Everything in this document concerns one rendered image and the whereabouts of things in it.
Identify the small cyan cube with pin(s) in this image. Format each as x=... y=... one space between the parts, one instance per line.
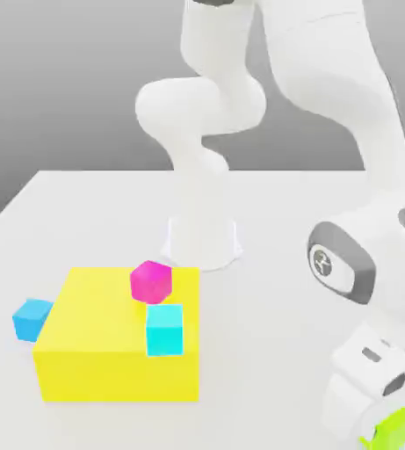
x=164 y=332

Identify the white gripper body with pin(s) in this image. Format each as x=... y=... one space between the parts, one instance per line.
x=344 y=407

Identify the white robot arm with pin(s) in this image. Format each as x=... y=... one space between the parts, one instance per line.
x=328 y=88

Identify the large yellow box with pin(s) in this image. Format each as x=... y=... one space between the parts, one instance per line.
x=93 y=337

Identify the small blue cube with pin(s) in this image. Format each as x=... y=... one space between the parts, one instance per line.
x=30 y=320

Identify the small lime green cube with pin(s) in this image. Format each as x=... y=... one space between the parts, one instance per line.
x=393 y=430

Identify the small magenta cube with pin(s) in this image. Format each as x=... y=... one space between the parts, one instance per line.
x=151 y=281

